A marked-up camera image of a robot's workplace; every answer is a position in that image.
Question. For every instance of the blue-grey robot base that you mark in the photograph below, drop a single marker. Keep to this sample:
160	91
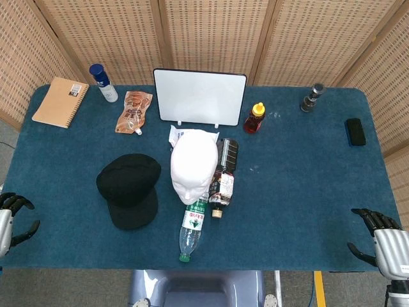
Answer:
198	288

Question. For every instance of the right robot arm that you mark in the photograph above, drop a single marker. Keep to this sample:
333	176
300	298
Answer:
397	292

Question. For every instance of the woven folding screen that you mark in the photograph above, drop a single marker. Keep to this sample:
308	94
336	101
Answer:
112	32

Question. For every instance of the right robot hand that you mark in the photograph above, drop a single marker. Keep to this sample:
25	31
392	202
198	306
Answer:
391	249

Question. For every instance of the brown spiral notebook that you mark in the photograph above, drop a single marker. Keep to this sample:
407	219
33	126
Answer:
59	102

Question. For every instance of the white table leg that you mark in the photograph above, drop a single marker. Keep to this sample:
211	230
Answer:
278	288

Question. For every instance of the glass pepper grinder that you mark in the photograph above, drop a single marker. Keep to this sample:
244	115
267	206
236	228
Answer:
310	100

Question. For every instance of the white bottle blue cap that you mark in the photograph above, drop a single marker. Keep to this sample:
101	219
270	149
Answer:
105	86

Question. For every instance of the black board eraser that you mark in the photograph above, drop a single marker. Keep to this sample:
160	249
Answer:
355	132

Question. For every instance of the white mannequin head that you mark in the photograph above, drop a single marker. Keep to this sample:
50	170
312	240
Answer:
195	166

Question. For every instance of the blue table cloth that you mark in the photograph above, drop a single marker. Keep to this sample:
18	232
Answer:
303	198

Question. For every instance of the orange spout pouch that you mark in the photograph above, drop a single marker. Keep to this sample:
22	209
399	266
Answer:
132	112

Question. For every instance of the clear water bottle green cap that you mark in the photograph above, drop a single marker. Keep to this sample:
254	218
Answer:
191	230

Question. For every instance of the dark sauce bottle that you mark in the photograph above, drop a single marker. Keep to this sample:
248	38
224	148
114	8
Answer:
223	188

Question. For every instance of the black cap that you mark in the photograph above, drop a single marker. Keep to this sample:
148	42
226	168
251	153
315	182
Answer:
128	185

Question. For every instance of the honey bottle yellow cap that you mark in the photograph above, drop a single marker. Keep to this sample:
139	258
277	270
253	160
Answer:
254	121

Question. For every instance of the white board with stand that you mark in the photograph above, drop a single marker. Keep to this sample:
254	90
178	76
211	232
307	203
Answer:
198	96

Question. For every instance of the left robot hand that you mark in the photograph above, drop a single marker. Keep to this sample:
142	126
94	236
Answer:
5	224

